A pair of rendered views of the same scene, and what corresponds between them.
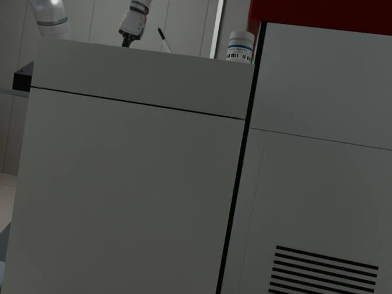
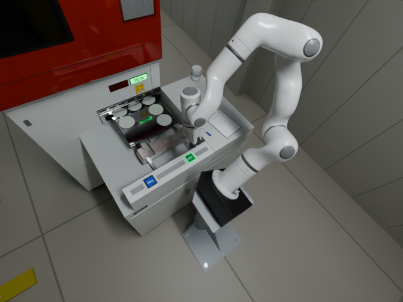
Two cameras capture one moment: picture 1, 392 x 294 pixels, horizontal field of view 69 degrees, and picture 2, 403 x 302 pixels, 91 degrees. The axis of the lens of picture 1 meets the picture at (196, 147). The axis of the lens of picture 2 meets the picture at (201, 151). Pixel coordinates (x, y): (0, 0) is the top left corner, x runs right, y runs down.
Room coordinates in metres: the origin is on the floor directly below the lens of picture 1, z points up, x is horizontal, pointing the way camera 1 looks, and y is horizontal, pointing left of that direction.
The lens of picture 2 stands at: (1.76, 0.74, 1.98)
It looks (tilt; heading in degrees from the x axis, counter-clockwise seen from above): 59 degrees down; 213
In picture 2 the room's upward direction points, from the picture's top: 14 degrees clockwise
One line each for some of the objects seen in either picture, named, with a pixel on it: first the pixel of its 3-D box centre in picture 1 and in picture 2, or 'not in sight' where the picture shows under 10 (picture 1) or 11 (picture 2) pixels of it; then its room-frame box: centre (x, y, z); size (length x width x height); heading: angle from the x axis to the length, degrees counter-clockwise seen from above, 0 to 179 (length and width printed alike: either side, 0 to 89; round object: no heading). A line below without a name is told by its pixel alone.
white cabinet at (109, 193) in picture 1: (154, 207); (169, 165); (1.27, 0.14, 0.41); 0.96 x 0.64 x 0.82; 172
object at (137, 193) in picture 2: not in sight; (171, 174); (1.45, 0.37, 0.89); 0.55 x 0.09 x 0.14; 172
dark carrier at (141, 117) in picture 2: not in sight; (141, 115); (1.32, -0.08, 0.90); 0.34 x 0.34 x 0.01; 82
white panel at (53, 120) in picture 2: (248, 93); (101, 102); (1.49, -0.23, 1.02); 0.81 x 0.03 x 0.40; 172
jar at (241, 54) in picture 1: (239, 51); (196, 73); (0.83, -0.08, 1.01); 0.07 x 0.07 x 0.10
